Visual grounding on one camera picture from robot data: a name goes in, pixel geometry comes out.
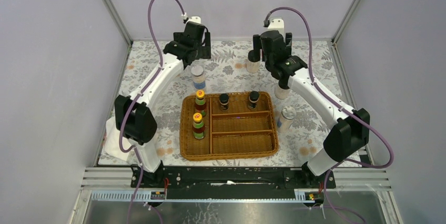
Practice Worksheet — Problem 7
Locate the black spout seed bottle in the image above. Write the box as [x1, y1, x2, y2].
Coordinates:
[246, 59, 260, 74]

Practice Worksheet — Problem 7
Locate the blue label shaker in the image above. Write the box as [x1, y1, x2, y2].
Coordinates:
[190, 65, 206, 90]

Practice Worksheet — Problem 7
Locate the black cap dark jar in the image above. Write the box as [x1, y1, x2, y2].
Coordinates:
[248, 91, 260, 109]

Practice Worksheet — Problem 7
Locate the small dark spice jar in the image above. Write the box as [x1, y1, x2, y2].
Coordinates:
[219, 93, 229, 111]

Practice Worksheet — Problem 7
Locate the yellow cap sauce bottle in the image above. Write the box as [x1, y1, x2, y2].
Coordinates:
[195, 89, 207, 117]
[192, 113, 206, 140]

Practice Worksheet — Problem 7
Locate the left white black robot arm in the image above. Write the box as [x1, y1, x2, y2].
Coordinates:
[114, 16, 210, 188]

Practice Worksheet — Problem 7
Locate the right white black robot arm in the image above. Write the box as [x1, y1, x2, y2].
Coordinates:
[248, 30, 370, 188]

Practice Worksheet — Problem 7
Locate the black cap white jar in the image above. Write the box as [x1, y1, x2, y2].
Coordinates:
[275, 84, 290, 100]

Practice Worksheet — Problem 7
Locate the silver lid shaker right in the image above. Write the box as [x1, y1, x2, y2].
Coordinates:
[277, 106, 297, 133]

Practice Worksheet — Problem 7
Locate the floral table mat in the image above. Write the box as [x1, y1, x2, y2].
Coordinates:
[119, 41, 344, 167]

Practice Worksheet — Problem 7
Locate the wicker divided basket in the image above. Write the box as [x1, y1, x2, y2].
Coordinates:
[179, 91, 279, 161]

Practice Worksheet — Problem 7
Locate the white crumpled cloth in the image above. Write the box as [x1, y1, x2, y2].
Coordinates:
[103, 116, 131, 163]

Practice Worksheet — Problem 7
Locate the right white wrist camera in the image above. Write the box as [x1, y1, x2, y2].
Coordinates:
[263, 17, 285, 37]

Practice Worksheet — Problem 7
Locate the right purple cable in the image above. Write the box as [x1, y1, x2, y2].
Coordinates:
[263, 7, 395, 224]

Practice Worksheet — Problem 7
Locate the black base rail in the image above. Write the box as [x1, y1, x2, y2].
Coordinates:
[130, 165, 336, 200]

